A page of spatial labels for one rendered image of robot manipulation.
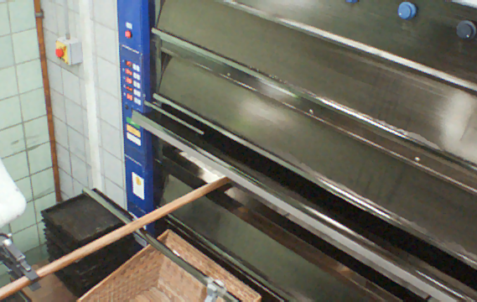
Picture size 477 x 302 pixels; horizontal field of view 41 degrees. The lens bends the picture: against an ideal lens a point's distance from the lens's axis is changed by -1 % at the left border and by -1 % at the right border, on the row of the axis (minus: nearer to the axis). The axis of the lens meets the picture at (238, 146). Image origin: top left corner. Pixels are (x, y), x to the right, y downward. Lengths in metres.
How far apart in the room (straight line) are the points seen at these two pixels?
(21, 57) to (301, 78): 1.63
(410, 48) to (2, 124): 2.12
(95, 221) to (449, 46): 1.67
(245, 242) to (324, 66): 0.84
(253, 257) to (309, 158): 0.56
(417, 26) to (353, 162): 0.47
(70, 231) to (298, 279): 0.97
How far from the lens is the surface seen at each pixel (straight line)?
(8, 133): 3.32
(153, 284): 2.89
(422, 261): 1.87
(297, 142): 2.06
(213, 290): 2.02
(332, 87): 1.89
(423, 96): 1.75
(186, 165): 2.58
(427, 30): 1.70
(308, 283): 2.30
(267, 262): 2.40
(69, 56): 2.91
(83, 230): 2.73
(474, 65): 1.66
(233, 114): 2.23
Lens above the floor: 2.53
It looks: 30 degrees down
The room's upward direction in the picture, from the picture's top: 3 degrees clockwise
